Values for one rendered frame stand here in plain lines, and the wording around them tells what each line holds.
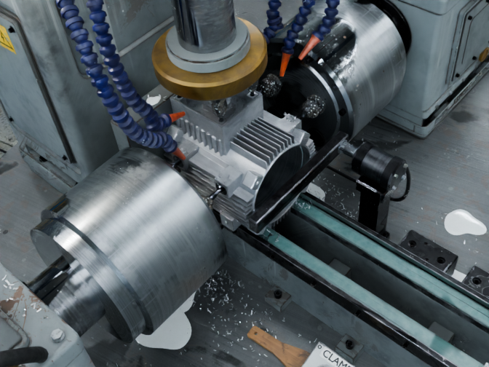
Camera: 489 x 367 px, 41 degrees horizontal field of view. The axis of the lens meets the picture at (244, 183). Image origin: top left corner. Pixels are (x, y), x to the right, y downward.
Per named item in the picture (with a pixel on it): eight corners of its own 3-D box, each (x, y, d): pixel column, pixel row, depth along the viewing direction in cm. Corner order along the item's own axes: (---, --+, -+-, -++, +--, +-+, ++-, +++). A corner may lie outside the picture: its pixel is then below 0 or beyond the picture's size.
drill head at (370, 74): (224, 143, 133) (210, 43, 114) (342, 43, 152) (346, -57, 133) (322, 200, 121) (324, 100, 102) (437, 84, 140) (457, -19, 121)
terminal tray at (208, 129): (175, 129, 114) (167, 98, 108) (215, 96, 119) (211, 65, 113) (225, 159, 108) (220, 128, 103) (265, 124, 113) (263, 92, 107)
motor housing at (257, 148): (172, 199, 123) (153, 127, 109) (238, 142, 132) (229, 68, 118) (250, 253, 114) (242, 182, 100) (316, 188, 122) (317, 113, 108)
